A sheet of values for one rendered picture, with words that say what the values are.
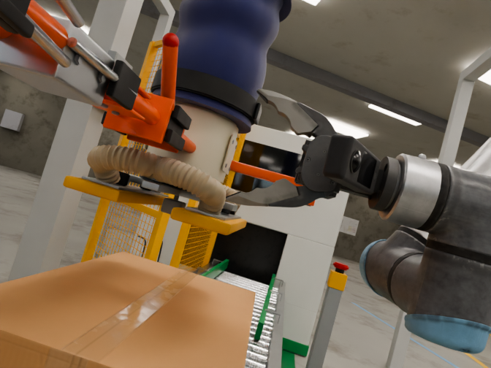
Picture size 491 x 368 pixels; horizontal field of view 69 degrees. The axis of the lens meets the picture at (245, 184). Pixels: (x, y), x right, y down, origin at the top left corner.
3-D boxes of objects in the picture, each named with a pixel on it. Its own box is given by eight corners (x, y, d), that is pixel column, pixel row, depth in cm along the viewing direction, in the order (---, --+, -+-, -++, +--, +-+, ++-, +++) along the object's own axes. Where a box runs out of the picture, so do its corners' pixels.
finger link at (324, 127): (278, 120, 48) (319, 171, 47) (278, 117, 46) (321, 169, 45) (305, 98, 48) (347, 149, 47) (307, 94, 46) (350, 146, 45)
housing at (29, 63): (36, 90, 33) (52, 44, 33) (104, 109, 32) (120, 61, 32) (-28, 56, 26) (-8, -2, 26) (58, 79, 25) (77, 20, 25)
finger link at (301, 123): (258, 102, 52) (297, 150, 51) (256, 87, 46) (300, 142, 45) (275, 89, 52) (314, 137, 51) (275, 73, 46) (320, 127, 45)
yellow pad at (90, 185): (138, 196, 93) (144, 177, 93) (174, 207, 92) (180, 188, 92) (61, 185, 59) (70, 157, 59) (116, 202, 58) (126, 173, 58)
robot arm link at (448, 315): (438, 330, 52) (459, 248, 53) (503, 372, 41) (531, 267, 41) (380, 315, 51) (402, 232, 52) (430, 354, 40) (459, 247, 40)
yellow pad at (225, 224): (207, 216, 91) (212, 198, 91) (245, 228, 90) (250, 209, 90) (168, 218, 57) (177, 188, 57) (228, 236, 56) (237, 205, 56)
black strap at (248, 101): (169, 111, 88) (173, 96, 88) (259, 135, 86) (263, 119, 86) (132, 75, 66) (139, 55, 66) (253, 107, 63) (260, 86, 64)
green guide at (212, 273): (216, 265, 341) (218, 255, 341) (226, 268, 339) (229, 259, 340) (153, 304, 183) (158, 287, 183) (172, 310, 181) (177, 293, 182)
